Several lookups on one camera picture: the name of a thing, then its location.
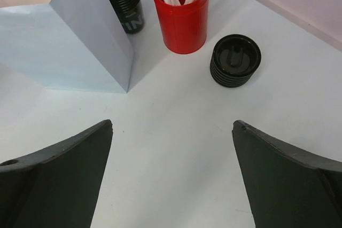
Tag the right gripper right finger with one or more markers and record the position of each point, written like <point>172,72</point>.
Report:
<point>287,186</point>

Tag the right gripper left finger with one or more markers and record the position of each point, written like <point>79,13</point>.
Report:
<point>57,186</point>

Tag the black lid stack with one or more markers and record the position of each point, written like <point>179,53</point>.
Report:
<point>235,59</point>

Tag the light blue paper bag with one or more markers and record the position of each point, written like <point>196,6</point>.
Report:
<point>67,44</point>

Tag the red straw holder cup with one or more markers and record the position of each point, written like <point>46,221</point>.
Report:
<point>184,27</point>

